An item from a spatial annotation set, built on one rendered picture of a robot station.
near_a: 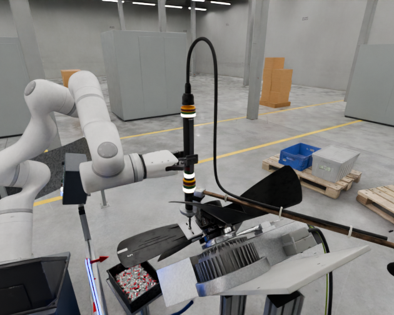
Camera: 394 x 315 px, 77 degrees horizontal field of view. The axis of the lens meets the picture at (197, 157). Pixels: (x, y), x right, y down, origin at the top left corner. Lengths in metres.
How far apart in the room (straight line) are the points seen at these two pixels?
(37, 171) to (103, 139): 0.64
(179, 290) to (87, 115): 0.68
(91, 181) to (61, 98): 0.44
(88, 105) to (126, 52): 6.12
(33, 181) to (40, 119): 0.31
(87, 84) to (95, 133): 0.26
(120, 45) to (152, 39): 0.85
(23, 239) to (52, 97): 0.54
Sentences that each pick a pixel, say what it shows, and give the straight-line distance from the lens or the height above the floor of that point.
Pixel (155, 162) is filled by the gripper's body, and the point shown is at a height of 1.49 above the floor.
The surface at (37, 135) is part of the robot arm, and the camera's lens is 1.11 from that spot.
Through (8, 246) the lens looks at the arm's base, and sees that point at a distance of 1.17.
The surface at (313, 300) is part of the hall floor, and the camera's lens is 2.39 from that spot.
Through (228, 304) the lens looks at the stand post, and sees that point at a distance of 1.13.
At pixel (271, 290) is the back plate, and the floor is 1.32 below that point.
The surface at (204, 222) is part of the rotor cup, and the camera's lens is 0.92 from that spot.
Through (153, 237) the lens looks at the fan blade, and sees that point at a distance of 0.91.
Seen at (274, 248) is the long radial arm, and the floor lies 1.10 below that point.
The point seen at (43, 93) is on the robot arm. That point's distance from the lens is 1.01.
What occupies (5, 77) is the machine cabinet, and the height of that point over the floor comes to 1.29.
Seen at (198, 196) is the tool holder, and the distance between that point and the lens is 0.81.
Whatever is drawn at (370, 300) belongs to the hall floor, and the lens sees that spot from 2.59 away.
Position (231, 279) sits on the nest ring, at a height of 1.15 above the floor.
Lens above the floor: 1.78
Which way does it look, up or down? 23 degrees down
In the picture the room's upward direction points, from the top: straight up
